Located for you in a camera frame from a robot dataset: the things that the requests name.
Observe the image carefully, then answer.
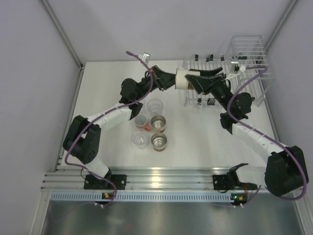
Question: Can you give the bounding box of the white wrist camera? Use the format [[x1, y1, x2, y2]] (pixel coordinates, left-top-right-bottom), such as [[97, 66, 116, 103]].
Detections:
[[139, 52, 150, 64], [230, 58, 246, 74]]

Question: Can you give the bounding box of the aluminium mounting rail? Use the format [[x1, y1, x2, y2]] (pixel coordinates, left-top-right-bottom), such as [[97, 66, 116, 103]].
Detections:
[[43, 166, 305, 191]]

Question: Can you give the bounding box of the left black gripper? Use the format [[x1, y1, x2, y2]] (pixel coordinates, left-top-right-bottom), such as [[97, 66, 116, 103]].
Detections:
[[134, 66, 183, 101]]

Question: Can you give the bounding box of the orange white ceramic mug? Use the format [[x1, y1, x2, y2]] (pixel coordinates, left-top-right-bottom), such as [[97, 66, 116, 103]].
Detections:
[[134, 115, 152, 131]]

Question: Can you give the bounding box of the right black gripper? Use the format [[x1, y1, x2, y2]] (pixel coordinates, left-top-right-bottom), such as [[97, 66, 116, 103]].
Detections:
[[185, 67, 232, 113]]

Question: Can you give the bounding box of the steel cup brown band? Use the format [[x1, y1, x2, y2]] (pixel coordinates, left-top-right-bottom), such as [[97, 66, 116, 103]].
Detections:
[[150, 115, 166, 133], [151, 133, 168, 152], [175, 69, 200, 90]]

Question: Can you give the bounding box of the grey slotted cable duct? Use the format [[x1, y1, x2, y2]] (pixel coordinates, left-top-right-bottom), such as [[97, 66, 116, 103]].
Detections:
[[50, 191, 245, 203]]

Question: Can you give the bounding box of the white wire dish rack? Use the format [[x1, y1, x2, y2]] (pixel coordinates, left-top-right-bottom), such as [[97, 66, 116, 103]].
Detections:
[[179, 36, 274, 108]]

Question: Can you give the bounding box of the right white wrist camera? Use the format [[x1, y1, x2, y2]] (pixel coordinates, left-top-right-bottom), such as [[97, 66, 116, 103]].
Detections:
[[230, 58, 246, 74]]

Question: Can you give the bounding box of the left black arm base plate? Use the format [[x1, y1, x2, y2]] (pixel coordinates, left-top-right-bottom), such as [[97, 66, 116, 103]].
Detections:
[[84, 174, 127, 190]]

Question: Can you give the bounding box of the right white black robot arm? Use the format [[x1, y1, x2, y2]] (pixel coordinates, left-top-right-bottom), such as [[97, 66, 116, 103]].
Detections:
[[183, 68, 309, 200]]

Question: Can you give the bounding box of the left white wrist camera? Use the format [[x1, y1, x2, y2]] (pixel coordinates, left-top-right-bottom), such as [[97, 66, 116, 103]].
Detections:
[[139, 52, 150, 64]]

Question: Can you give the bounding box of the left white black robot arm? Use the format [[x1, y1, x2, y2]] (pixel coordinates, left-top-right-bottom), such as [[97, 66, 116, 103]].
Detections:
[[63, 66, 176, 189]]

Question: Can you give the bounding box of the clear plastic cup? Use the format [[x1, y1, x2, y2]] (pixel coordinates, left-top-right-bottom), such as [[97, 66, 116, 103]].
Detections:
[[131, 129, 149, 149], [139, 99, 147, 116], [147, 99, 163, 115]]

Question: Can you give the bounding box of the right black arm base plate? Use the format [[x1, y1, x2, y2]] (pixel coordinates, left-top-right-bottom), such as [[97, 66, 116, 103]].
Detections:
[[212, 175, 232, 193]]

